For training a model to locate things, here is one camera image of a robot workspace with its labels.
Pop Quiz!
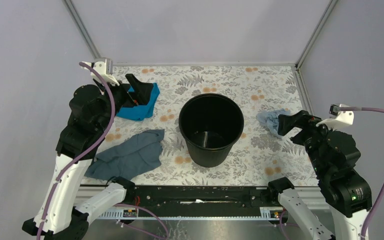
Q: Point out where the bright blue trash bag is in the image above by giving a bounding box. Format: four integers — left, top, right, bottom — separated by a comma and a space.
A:
115, 82, 160, 121

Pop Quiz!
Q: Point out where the right aluminium frame post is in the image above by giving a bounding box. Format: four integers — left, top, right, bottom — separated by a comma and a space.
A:
295, 0, 339, 69

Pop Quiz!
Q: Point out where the aluminium frame post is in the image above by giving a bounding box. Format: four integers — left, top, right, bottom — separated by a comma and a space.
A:
295, 0, 339, 69
62, 0, 102, 59

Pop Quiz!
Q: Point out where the floral patterned table mat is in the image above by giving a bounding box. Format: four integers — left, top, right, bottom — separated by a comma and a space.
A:
79, 65, 319, 187

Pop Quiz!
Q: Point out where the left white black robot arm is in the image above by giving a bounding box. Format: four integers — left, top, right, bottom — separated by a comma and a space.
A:
22, 73, 156, 240

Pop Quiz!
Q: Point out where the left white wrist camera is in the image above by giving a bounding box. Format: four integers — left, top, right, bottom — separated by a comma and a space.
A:
81, 57, 120, 86

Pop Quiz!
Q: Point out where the light blue trash bag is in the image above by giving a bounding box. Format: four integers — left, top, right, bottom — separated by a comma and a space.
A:
256, 108, 291, 138

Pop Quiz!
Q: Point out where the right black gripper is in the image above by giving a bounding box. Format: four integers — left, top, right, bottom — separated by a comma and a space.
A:
276, 108, 341, 175

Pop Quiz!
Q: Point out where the left aluminium frame post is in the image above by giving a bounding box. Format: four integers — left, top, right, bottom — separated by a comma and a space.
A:
62, 0, 102, 59

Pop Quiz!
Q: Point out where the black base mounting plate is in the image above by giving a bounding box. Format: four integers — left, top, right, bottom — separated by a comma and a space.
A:
117, 183, 293, 213

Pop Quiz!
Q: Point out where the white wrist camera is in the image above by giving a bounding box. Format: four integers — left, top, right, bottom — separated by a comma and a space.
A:
315, 103, 354, 131
81, 57, 120, 86

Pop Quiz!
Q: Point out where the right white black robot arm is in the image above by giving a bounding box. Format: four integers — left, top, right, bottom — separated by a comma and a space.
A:
266, 106, 372, 240

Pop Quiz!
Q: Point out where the white slotted cable duct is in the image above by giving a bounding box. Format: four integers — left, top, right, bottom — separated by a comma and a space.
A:
98, 205, 280, 222

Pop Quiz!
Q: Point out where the black plastic trash bin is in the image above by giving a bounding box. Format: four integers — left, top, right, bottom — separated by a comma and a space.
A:
178, 93, 245, 168

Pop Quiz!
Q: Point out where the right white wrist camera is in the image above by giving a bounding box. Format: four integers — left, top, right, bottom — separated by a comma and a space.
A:
315, 103, 354, 131

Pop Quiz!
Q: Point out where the grey blue trash bag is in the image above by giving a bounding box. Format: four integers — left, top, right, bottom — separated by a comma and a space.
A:
84, 129, 165, 181

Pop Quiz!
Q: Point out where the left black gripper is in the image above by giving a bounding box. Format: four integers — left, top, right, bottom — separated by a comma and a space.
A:
95, 72, 154, 131

